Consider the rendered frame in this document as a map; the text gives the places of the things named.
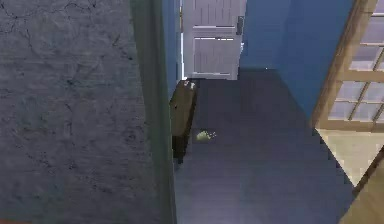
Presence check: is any white panelled room door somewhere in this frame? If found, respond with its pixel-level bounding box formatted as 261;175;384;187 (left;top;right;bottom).
181;0;248;81

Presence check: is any wooden framed glass door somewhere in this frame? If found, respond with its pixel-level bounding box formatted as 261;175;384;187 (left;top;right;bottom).
309;0;384;133

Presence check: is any dark brown wooden cabinet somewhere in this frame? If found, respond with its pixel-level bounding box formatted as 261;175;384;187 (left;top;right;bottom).
169;79;198;160

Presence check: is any black door handle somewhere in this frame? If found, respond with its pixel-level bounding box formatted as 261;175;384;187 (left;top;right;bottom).
235;15;245;36

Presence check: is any pale green crumpled cloth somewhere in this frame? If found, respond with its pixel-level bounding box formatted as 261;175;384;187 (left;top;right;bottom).
195;130;217;142

